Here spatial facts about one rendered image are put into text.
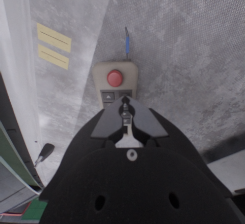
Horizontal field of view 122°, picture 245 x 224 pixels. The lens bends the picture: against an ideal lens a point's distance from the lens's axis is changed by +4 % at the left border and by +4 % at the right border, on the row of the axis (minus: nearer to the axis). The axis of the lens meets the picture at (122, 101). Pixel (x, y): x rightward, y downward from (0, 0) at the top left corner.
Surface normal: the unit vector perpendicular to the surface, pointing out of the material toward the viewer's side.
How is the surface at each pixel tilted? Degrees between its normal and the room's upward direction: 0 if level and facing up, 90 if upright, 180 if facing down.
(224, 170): 90
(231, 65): 0
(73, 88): 0
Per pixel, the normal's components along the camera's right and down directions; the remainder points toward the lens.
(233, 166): -0.88, -0.40
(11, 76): 0.39, 0.62
